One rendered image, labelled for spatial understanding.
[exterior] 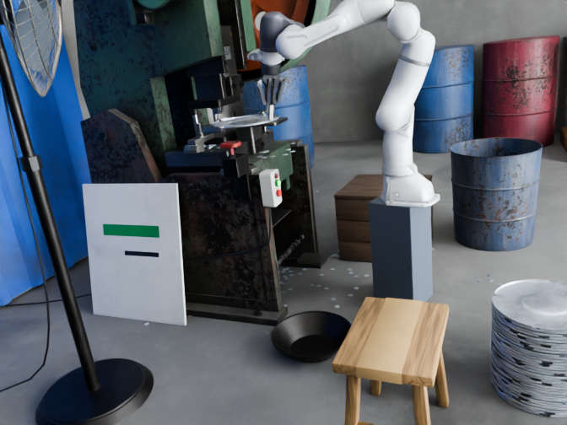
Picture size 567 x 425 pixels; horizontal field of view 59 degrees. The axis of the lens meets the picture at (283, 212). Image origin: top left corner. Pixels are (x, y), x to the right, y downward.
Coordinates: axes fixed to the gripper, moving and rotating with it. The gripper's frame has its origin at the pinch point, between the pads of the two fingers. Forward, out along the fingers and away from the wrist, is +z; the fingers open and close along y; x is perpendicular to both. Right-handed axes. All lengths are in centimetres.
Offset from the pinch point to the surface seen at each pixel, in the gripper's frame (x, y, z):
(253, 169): -21.1, -15.9, 12.3
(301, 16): 32, 29, -27
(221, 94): 12.8, -16.2, -5.0
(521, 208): -47, 109, 47
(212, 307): -24, -37, 76
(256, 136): 3.2, -4.9, 11.6
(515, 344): -118, 24, 24
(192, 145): 1.4, -32.8, 9.7
